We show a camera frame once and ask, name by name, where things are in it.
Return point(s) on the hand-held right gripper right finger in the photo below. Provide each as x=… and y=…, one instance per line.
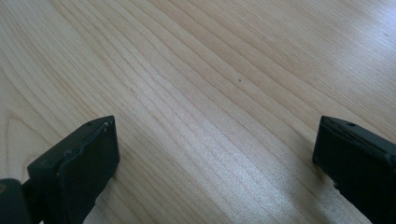
x=358, y=161

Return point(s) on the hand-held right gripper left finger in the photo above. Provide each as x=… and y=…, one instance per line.
x=77, y=171

